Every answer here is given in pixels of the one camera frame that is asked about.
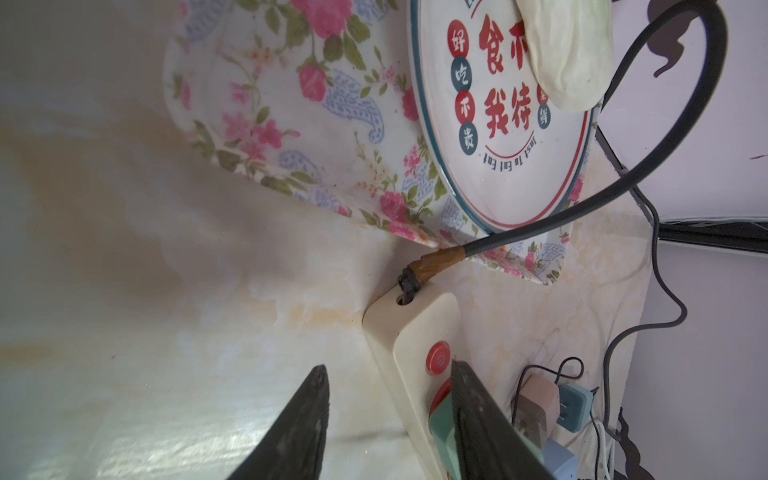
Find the white power cube cable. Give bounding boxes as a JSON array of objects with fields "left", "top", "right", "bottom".
[{"left": 590, "top": 413, "right": 619, "bottom": 480}]

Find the green USB charger on strip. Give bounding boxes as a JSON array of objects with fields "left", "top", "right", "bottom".
[{"left": 429, "top": 392, "right": 463, "bottom": 479}]

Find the teal USB charger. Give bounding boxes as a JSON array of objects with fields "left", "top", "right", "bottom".
[{"left": 557, "top": 383, "right": 594, "bottom": 433}]

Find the thin black strip cable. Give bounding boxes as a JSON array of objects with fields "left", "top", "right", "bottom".
[{"left": 397, "top": 0, "right": 730, "bottom": 305}]

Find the pale green vegetable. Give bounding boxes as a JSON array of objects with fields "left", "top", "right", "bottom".
[{"left": 516, "top": 0, "right": 614, "bottom": 112}]

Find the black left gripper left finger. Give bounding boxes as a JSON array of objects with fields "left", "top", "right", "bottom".
[{"left": 229, "top": 365, "right": 330, "bottom": 479}]

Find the beige power strip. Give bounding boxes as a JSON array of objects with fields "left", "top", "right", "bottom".
[{"left": 362, "top": 283, "right": 470, "bottom": 479}]

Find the white plate with red print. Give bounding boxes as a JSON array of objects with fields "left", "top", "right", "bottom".
[{"left": 407, "top": 1, "right": 599, "bottom": 233}]

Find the floral rectangular tray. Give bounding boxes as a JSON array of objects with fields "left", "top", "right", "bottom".
[{"left": 161, "top": 0, "right": 586, "bottom": 287}]

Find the blue square power cube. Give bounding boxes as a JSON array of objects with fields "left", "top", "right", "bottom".
[{"left": 542, "top": 439, "right": 579, "bottom": 480}]

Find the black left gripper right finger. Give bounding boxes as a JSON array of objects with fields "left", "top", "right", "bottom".
[{"left": 451, "top": 360, "right": 552, "bottom": 480}]

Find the pink USB charger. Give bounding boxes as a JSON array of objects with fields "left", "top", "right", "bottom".
[{"left": 513, "top": 374, "right": 560, "bottom": 448}]

